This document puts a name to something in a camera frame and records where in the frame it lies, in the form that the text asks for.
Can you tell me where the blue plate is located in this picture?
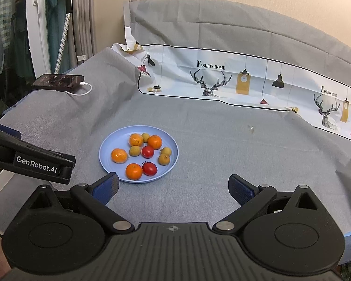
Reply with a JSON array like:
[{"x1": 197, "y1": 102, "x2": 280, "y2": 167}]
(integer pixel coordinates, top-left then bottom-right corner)
[{"x1": 99, "y1": 125, "x2": 179, "y2": 184}]

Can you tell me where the teal curtain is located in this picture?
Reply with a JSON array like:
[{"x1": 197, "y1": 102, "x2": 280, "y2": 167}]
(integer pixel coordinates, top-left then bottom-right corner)
[{"x1": 44, "y1": 0, "x2": 68, "y2": 74}]

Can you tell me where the plastic-wrapped orange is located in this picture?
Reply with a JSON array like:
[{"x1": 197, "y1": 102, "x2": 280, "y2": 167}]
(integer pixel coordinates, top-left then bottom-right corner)
[
  {"x1": 110, "y1": 148, "x2": 128, "y2": 163},
  {"x1": 128, "y1": 133, "x2": 144, "y2": 147}
]

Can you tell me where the dotted pole with black handle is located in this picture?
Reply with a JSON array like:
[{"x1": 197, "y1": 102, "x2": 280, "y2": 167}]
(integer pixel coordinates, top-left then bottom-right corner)
[{"x1": 54, "y1": 0, "x2": 75, "y2": 75}]

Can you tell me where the grey curtain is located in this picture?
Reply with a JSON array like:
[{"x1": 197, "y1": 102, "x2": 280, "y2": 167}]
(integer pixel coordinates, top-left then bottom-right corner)
[{"x1": 70, "y1": 0, "x2": 97, "y2": 62}]

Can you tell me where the white charging cable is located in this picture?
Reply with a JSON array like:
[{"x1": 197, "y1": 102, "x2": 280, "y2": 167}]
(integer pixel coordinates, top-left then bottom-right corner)
[{"x1": 66, "y1": 82, "x2": 93, "y2": 96}]

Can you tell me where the white printed cloth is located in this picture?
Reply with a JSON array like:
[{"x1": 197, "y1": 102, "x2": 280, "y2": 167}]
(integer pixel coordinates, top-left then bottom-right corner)
[{"x1": 111, "y1": 0, "x2": 351, "y2": 145}]

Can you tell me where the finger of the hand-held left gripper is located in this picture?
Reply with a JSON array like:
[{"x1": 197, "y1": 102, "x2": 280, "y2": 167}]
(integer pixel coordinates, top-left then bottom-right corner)
[{"x1": 0, "y1": 121, "x2": 22, "y2": 140}]

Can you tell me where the white door frame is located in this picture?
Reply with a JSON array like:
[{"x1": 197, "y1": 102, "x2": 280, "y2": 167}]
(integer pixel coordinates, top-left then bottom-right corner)
[{"x1": 25, "y1": 0, "x2": 51, "y2": 78}]

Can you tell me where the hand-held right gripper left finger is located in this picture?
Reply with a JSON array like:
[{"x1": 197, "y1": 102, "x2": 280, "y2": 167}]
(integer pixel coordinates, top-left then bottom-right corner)
[{"x1": 28, "y1": 172, "x2": 135, "y2": 235}]

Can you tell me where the red cherry tomato with stem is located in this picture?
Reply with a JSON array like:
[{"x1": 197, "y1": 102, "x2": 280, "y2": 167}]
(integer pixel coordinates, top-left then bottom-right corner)
[{"x1": 142, "y1": 162, "x2": 158, "y2": 176}]

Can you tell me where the black smartphone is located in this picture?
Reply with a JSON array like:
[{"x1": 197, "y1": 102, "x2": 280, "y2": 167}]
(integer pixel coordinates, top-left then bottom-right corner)
[{"x1": 32, "y1": 74, "x2": 85, "y2": 92}]

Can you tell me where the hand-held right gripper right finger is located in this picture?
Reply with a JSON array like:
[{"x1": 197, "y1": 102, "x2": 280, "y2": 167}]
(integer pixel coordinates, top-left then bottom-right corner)
[{"x1": 212, "y1": 174, "x2": 321, "y2": 235}]

